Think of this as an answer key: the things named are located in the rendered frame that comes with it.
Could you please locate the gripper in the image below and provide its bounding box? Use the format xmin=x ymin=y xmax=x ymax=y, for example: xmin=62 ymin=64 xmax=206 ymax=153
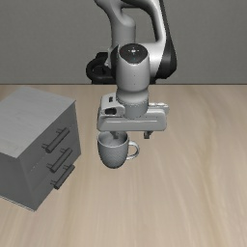
xmin=96 ymin=93 xmax=171 ymax=142

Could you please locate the white porcelain mug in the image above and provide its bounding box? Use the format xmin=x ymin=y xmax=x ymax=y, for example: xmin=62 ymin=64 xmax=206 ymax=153
xmin=96 ymin=131 xmax=141 ymax=170

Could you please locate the grey cabinet with drawers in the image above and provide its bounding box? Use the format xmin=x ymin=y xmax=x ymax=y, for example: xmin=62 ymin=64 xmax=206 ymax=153
xmin=0 ymin=86 xmax=82 ymax=212

